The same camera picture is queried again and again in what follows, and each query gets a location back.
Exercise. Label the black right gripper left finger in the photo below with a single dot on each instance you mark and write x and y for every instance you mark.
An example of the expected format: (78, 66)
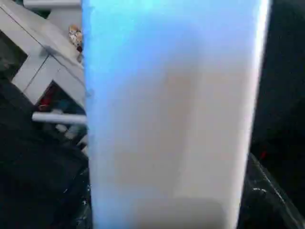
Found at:
(82, 202)

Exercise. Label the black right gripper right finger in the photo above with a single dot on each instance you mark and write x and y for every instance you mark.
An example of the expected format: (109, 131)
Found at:
(259, 202)

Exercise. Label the red white small bottle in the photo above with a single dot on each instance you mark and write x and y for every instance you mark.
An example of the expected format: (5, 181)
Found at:
(44, 102)

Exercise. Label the white cabinet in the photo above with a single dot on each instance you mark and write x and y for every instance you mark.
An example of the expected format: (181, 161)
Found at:
(35, 43)

